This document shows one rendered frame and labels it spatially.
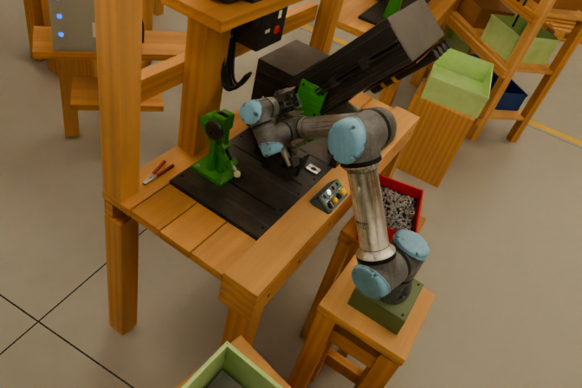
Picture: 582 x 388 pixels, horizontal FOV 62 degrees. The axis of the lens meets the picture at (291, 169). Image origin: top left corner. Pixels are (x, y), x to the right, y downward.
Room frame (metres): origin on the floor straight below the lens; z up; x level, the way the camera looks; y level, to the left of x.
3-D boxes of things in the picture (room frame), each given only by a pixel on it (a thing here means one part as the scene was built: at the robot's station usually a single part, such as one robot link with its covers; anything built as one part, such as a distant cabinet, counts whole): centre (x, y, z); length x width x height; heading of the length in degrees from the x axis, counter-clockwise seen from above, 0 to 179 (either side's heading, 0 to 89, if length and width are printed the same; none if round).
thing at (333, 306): (1.09, -0.42, 0.83); 0.32 x 0.32 x 0.04; 68
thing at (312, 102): (1.66, 0.00, 1.17); 0.13 x 0.12 x 0.20; 157
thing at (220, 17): (1.86, 0.26, 1.52); 0.90 x 0.25 x 0.04; 157
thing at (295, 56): (1.91, 0.11, 1.07); 0.30 x 0.18 x 0.34; 157
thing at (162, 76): (1.90, 0.36, 1.23); 1.30 x 0.05 x 0.09; 157
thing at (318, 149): (1.76, 0.02, 0.89); 1.10 x 0.42 x 0.02; 157
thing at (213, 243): (1.76, 0.02, 0.44); 1.49 x 0.70 x 0.88; 157
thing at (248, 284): (1.65, -0.23, 0.82); 1.50 x 0.14 x 0.15; 157
